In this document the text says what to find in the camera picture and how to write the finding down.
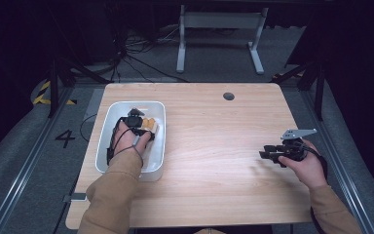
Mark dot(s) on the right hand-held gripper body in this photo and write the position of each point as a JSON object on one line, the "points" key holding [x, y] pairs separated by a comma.
{"points": [[293, 148]]}

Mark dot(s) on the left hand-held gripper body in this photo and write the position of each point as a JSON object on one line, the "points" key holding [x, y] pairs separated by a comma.
{"points": [[133, 122]]}

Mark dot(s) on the orange food item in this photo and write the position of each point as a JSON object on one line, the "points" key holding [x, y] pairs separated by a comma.
{"points": [[149, 123]]}

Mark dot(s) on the white plastic bin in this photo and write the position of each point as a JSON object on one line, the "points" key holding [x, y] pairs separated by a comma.
{"points": [[156, 152]]}

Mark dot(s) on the person's left hand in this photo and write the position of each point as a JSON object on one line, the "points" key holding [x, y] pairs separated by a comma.
{"points": [[126, 139]]}

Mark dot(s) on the person's right hand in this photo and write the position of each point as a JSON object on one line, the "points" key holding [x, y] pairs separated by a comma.
{"points": [[310, 169]]}

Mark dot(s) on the black tripod stand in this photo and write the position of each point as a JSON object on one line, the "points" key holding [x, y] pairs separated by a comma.
{"points": [[319, 87], [54, 87]]}

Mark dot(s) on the grey table edge clamp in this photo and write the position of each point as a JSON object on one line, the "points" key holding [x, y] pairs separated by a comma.
{"points": [[76, 197]]}

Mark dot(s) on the yellow black hazard tape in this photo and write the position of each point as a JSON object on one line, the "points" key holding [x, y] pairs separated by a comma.
{"points": [[40, 94]]}

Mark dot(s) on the grey metal table frame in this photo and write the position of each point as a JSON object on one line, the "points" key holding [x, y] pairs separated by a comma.
{"points": [[220, 20]]}

